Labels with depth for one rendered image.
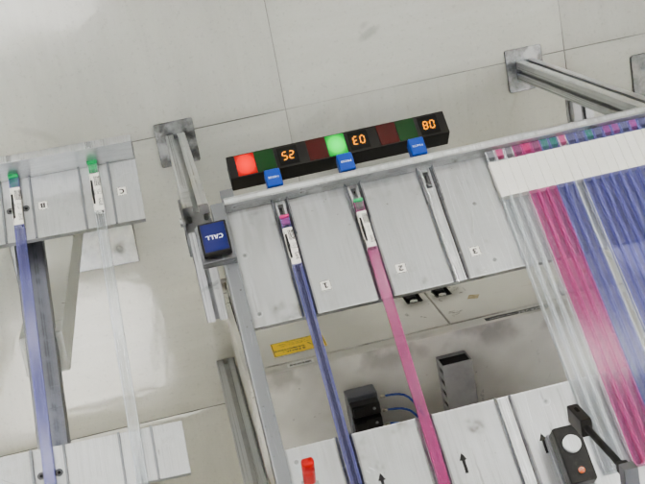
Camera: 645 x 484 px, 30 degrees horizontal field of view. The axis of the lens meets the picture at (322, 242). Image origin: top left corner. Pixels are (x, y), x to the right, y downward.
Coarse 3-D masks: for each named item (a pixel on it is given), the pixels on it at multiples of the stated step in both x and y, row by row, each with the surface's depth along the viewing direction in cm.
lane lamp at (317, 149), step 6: (318, 138) 182; (306, 144) 182; (312, 144) 182; (318, 144) 182; (324, 144) 182; (312, 150) 181; (318, 150) 181; (324, 150) 181; (312, 156) 181; (318, 156) 181; (324, 156) 181
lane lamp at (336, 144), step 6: (324, 138) 182; (330, 138) 182; (336, 138) 182; (342, 138) 182; (330, 144) 182; (336, 144) 182; (342, 144) 182; (330, 150) 181; (336, 150) 181; (342, 150) 181; (330, 156) 181
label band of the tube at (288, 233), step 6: (288, 228) 172; (288, 234) 172; (294, 234) 172; (288, 240) 172; (294, 240) 172; (288, 246) 171; (294, 246) 171; (288, 252) 171; (294, 252) 171; (294, 258) 170
